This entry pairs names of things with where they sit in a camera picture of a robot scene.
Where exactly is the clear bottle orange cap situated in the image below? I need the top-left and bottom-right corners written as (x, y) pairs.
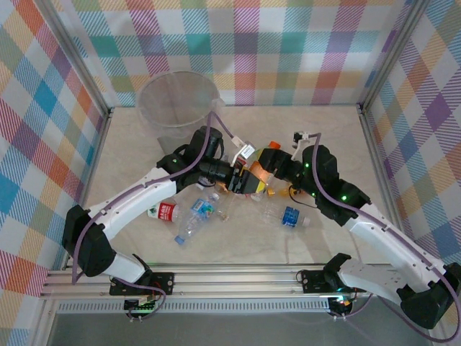
top-left (248, 140), bottom-right (284, 181)

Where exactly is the crushed clear bottle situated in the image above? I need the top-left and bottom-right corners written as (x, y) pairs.
top-left (215, 196), bottom-right (237, 221)

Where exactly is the clear bottle light-blue label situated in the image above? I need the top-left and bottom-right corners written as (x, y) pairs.
top-left (174, 192), bottom-right (221, 246)

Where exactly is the clear bottle dark-blue label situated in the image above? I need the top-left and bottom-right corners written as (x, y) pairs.
top-left (282, 205), bottom-right (311, 229)

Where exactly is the clear bottle red label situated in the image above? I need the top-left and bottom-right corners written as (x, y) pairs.
top-left (146, 202), bottom-right (184, 223)

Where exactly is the clear plastic bin liner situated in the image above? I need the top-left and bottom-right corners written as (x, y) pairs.
top-left (136, 71), bottom-right (226, 136)

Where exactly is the clear plastic bin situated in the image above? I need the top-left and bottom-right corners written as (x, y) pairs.
top-left (136, 71), bottom-right (226, 156)

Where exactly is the multicolour plaid cloth panel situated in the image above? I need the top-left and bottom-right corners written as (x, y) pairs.
top-left (0, 0), bottom-right (109, 346)
top-left (46, 0), bottom-right (421, 107)
top-left (365, 0), bottom-right (461, 318)

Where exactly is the small controller board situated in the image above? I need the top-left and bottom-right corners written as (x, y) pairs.
top-left (328, 296), bottom-right (357, 315)
top-left (124, 298), bottom-right (159, 314)

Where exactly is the grey metal sheet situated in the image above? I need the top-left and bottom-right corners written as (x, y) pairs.
top-left (46, 312), bottom-right (433, 346)

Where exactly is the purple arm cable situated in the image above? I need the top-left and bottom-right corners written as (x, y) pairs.
top-left (311, 132), bottom-right (461, 343)
top-left (71, 111), bottom-right (241, 322)

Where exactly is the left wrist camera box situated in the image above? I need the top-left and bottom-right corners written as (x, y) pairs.
top-left (230, 142), bottom-right (257, 169)

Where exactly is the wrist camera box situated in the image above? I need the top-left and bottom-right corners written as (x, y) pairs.
top-left (230, 142), bottom-right (257, 169)
top-left (292, 130), bottom-right (313, 159)

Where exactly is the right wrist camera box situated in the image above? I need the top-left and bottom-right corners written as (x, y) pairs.
top-left (292, 130), bottom-right (313, 159)

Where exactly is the aluminium table side rail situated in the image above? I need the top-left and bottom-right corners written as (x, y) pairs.
top-left (358, 103), bottom-right (416, 264)
top-left (63, 107), bottom-right (115, 270)

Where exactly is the aluminium mounting rail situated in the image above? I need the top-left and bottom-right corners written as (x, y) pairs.
top-left (39, 264), bottom-right (437, 301)

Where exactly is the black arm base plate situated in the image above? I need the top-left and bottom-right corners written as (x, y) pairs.
top-left (109, 272), bottom-right (176, 297)
top-left (300, 269), bottom-right (368, 293)

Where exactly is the slotted grey cable duct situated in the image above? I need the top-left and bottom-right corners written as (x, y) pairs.
top-left (56, 301), bottom-right (331, 314)

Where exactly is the aluminium frame post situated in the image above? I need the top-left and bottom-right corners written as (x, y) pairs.
top-left (34, 0), bottom-right (115, 118)
top-left (358, 0), bottom-right (431, 112)

